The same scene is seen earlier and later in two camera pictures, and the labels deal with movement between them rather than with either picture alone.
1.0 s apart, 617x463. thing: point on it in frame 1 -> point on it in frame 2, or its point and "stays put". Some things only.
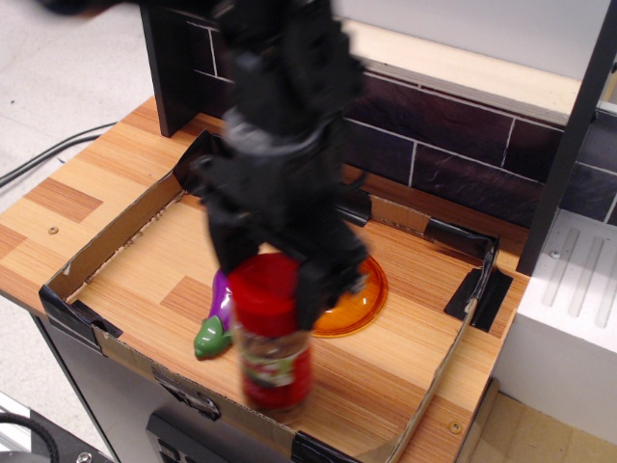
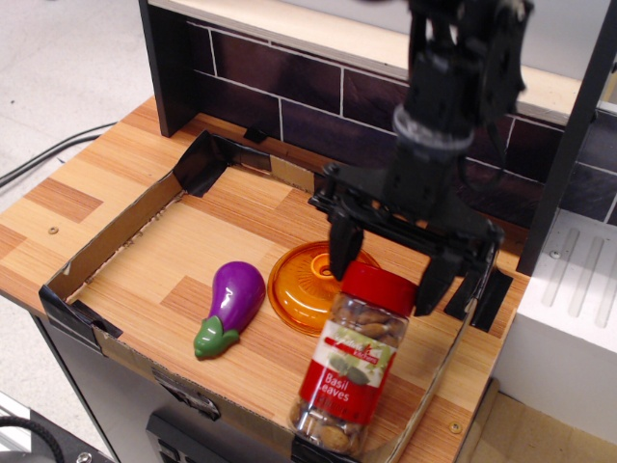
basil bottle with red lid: (275, 350) -> (353, 362)
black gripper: (279, 177) -> (417, 198)
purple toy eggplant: (215, 332) stays put
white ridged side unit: (560, 354) stays put
